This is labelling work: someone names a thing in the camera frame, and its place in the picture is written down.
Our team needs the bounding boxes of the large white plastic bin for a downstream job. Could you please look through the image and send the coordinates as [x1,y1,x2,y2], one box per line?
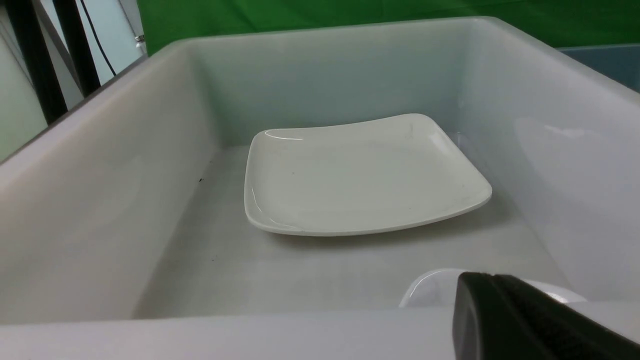
[1,17,639,360]

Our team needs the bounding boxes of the teal plastic bin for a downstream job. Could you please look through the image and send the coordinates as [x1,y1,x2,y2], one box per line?
[557,43,640,92]

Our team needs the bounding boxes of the green backdrop cloth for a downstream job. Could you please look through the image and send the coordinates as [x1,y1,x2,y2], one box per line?
[137,0,640,54]

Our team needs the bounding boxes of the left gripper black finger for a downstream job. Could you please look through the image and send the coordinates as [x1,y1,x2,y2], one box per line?
[452,272,640,360]

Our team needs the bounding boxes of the white square plate in bin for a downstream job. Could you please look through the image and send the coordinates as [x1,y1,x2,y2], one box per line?
[243,113,493,237]

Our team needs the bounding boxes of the small white dish in bin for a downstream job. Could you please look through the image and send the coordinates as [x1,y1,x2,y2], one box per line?
[398,268,587,309]

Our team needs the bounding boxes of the black metal frame post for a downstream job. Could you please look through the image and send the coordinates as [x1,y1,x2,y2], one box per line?
[1,0,101,125]

